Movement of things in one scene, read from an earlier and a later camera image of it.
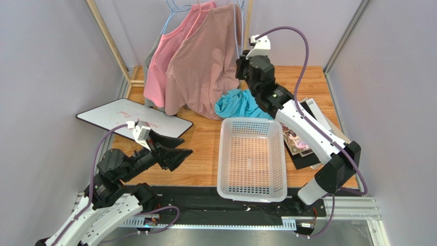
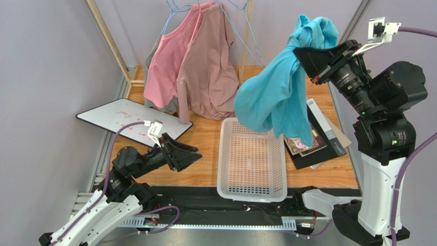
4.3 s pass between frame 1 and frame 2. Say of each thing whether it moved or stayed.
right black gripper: moved
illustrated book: stayed
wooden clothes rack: stayed
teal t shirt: moved
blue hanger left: stayed
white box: stayed
